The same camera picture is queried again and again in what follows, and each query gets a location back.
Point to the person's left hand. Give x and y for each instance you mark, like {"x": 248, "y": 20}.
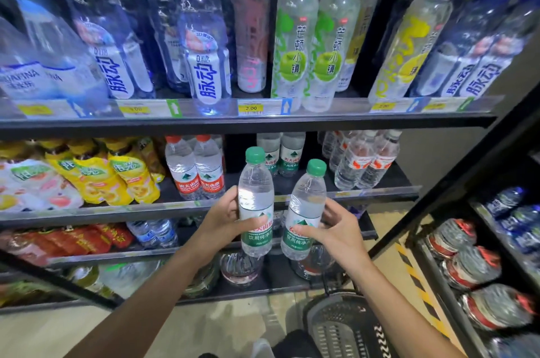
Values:
{"x": 219, "y": 231}

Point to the person's right hand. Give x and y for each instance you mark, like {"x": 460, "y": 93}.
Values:
{"x": 346, "y": 239}

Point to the cluster of white cap bottles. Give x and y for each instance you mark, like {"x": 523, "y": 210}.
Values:
{"x": 363, "y": 159}

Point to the black shopping basket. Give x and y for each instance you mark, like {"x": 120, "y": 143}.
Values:
{"x": 310, "y": 319}

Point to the black opposite shelf unit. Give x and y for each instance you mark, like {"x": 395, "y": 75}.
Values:
{"x": 464, "y": 184}

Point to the person's left forearm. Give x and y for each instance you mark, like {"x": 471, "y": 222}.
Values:
{"x": 139, "y": 311}

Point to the person's right forearm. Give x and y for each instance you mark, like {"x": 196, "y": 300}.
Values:
{"x": 401, "y": 315}

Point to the row of small clear water bottles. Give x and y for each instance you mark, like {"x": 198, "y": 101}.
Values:
{"x": 152, "y": 233}

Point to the large red cap water bottle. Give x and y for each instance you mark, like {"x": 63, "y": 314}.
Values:
{"x": 472, "y": 267}
{"x": 498, "y": 307}
{"x": 451, "y": 237}

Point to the rows of blue label water bottles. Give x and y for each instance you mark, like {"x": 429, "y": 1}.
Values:
{"x": 514, "y": 218}

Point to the green label clear drink bottle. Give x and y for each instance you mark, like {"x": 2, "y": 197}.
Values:
{"x": 331, "y": 45}
{"x": 293, "y": 41}

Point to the large blue cap water bottle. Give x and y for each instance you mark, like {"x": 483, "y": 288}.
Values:
{"x": 516, "y": 347}

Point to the pink label drink bottle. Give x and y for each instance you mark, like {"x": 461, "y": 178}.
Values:
{"x": 251, "y": 28}

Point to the yellow label clear drink bottle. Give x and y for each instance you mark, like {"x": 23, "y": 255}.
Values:
{"x": 363, "y": 24}
{"x": 413, "y": 45}

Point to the tall light blue water bottle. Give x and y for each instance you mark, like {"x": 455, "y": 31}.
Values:
{"x": 67, "y": 71}
{"x": 25, "y": 75}

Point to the yellow white price tag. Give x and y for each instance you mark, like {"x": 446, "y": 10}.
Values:
{"x": 135, "y": 109}
{"x": 436, "y": 105}
{"x": 253, "y": 108}
{"x": 384, "y": 106}
{"x": 38, "y": 109}

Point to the row of yellow cap tea bottles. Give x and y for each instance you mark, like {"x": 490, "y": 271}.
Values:
{"x": 97, "y": 176}

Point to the row of red wrapped drink bottles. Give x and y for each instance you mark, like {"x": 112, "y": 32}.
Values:
{"x": 71, "y": 241}

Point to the row of dark blue drink bottles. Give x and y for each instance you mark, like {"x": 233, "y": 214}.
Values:
{"x": 202, "y": 58}

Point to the cluster of white blue label drinks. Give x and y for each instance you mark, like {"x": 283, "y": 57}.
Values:
{"x": 476, "y": 62}

